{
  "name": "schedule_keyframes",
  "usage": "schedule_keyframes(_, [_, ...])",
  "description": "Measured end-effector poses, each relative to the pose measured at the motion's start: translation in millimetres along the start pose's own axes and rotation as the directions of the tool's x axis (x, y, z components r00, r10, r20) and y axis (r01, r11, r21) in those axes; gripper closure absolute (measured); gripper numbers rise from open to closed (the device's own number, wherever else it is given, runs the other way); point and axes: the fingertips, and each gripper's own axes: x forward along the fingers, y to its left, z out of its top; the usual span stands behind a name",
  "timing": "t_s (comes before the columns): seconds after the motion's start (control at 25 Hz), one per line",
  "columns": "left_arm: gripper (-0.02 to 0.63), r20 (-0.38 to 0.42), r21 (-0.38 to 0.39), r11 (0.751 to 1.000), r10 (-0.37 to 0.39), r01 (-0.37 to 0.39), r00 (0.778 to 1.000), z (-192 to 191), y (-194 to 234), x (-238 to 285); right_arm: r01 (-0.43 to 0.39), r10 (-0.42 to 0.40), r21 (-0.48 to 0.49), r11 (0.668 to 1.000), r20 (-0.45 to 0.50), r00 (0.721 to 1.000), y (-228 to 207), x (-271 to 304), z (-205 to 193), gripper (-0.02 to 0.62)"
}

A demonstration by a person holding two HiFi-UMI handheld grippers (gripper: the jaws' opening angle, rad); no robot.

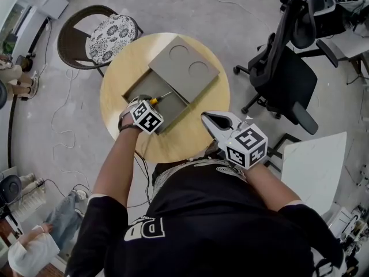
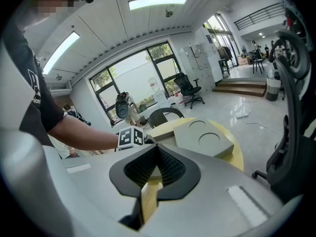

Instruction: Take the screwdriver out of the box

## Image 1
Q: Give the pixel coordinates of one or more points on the person's left hand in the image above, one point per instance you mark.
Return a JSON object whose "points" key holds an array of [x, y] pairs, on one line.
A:
{"points": [[128, 118]]}

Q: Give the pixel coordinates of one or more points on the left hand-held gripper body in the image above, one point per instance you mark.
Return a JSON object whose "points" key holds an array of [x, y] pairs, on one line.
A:
{"points": [[147, 117]]}

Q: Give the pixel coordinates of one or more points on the black mesh office chair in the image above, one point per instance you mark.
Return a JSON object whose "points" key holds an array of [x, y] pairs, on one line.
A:
{"points": [[285, 79]]}

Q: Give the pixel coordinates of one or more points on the white water dispenser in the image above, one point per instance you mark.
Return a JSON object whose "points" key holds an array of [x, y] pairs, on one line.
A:
{"points": [[49, 1]]}

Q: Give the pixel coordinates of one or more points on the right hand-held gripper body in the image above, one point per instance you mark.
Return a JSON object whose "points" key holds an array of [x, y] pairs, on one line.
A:
{"points": [[248, 146]]}

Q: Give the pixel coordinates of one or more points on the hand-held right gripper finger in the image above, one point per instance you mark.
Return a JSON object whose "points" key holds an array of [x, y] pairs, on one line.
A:
{"points": [[212, 130], [233, 120]]}

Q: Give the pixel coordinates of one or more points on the round wooden table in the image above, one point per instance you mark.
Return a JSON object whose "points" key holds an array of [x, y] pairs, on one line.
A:
{"points": [[184, 137]]}

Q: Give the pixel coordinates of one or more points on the grey box lid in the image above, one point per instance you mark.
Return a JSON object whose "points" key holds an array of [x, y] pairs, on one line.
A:
{"points": [[173, 74]]}

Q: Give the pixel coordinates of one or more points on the person's left forearm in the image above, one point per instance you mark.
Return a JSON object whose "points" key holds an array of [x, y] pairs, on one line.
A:
{"points": [[115, 169]]}

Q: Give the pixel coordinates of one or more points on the grey tray box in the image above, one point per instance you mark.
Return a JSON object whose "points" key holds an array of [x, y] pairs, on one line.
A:
{"points": [[170, 108]]}

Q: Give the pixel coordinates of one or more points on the floral seat cushion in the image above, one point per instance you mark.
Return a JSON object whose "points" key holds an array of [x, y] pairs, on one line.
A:
{"points": [[112, 36]]}

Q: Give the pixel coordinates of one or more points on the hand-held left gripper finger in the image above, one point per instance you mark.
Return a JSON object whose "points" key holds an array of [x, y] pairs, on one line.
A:
{"points": [[138, 97]]}

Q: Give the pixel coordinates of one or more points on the white table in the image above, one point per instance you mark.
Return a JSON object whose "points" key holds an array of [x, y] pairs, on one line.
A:
{"points": [[311, 169]]}

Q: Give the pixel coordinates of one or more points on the person's right forearm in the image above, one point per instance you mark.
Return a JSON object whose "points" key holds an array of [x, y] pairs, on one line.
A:
{"points": [[268, 183]]}

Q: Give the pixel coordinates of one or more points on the dark wicker chair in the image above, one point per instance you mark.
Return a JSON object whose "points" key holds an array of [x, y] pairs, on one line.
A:
{"points": [[66, 48]]}

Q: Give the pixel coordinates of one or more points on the person's black t-shirt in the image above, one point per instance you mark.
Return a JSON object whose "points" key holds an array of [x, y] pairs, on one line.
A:
{"points": [[216, 226]]}

